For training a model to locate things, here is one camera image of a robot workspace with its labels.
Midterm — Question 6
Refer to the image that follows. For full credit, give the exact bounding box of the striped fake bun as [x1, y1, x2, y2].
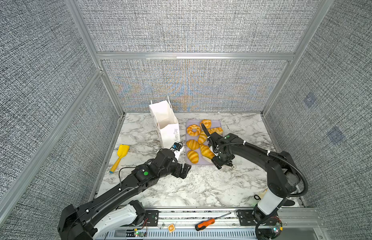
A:
[187, 140, 200, 150]
[187, 150, 200, 164]

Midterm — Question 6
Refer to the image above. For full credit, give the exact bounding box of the large fake croissant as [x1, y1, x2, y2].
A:
[200, 145, 216, 160]

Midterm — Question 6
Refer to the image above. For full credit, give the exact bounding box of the white paper bag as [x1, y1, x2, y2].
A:
[149, 98, 180, 149]

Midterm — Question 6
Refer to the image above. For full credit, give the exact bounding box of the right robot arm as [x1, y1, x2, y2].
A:
[201, 124, 309, 220]

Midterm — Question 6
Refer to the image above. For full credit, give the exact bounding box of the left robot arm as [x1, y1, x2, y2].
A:
[58, 149, 192, 240]

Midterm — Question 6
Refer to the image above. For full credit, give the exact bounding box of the oblong flaky fake bread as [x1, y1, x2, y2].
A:
[209, 127, 224, 136]

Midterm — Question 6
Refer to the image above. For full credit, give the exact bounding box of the small striped fake croissant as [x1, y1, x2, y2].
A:
[198, 132, 208, 145]

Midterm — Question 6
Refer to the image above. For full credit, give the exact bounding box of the round twisted fake bun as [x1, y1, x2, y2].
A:
[200, 119, 212, 129]

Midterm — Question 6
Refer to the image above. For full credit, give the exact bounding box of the lilac plastic tray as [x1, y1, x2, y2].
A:
[185, 119, 224, 166]

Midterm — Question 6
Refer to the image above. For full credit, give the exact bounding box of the yellow black work glove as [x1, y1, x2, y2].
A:
[258, 189, 296, 207]

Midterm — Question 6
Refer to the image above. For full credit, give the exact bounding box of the yellow toy shovel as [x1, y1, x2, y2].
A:
[109, 145, 130, 174]

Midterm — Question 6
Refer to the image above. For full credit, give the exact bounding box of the small orange tag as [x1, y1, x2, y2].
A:
[168, 224, 175, 233]

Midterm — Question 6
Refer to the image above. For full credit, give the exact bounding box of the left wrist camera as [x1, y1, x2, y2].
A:
[171, 142, 183, 160]

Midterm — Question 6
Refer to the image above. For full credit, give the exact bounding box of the ring-shaped fake bread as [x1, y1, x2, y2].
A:
[187, 124, 201, 137]

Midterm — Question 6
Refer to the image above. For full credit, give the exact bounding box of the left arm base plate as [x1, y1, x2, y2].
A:
[128, 210, 159, 228]

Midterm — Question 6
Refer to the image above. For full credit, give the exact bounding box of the orange handled screwdriver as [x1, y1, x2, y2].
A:
[195, 213, 231, 231]

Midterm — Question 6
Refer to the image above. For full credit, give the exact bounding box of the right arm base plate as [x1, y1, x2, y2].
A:
[236, 209, 283, 233]

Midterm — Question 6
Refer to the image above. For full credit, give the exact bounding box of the aluminium front rail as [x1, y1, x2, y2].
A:
[70, 206, 329, 240]

